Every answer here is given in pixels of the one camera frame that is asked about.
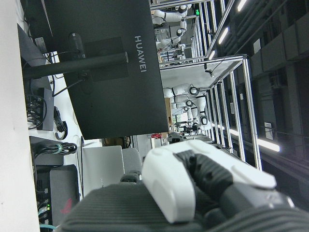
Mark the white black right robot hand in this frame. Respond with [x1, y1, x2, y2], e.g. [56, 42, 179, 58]
[56, 140, 309, 232]

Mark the grey office chair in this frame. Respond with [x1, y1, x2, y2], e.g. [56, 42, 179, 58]
[122, 147, 143, 175]

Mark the dark grey machine head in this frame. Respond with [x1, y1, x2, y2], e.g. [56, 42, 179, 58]
[167, 132, 184, 144]

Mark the white laptop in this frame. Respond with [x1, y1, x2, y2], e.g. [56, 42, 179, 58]
[82, 145, 125, 197]

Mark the black Huawei monitor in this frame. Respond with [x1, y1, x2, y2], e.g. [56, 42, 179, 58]
[20, 0, 169, 140]

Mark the black computer with red logo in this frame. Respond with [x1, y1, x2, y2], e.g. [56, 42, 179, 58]
[35, 164, 81, 227]

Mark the black hub box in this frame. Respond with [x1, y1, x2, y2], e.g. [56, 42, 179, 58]
[36, 87, 55, 131]

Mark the black monitor stand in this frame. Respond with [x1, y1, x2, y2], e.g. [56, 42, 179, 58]
[17, 24, 129, 81]

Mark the black cylindrical webcam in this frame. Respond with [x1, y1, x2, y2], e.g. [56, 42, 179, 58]
[68, 31, 86, 59]

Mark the coiled black cable green tie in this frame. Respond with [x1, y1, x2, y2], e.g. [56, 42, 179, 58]
[32, 142, 78, 158]

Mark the aluminium cell frame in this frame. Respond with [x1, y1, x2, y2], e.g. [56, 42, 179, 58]
[149, 0, 237, 61]
[159, 54, 263, 170]

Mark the black power plug cable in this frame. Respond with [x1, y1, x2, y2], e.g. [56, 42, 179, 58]
[54, 106, 69, 141]

